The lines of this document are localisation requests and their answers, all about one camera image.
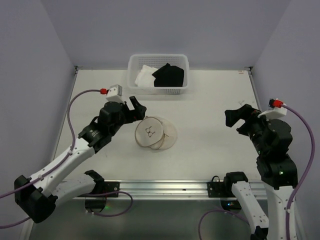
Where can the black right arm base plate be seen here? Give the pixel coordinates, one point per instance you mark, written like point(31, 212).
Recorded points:
point(220, 188)

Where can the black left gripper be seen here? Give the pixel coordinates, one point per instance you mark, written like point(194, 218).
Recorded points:
point(130, 113)

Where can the white perforated plastic basket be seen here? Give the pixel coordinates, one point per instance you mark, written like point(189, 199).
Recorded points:
point(136, 62)

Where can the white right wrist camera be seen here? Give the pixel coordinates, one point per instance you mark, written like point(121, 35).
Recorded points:
point(276, 110)

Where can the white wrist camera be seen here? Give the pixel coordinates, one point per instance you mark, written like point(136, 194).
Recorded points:
point(276, 110)
point(113, 94)

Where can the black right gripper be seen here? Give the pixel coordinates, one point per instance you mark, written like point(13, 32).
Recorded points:
point(245, 121)

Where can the aluminium table edge rail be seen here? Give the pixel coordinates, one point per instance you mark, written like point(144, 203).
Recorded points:
point(187, 190)

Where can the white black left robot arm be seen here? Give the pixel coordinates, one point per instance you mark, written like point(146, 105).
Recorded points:
point(35, 194)

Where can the black bra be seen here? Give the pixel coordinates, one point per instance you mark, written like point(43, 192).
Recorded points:
point(169, 76)

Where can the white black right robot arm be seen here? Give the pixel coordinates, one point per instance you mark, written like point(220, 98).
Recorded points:
point(276, 170)

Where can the white mesh laundry bag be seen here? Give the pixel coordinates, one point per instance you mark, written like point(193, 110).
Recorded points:
point(155, 133)

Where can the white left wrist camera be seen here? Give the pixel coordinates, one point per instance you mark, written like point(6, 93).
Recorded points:
point(113, 94)

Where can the white bra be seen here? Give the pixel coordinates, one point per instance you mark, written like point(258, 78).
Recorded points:
point(145, 78)

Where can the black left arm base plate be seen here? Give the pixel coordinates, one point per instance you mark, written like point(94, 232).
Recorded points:
point(105, 187)

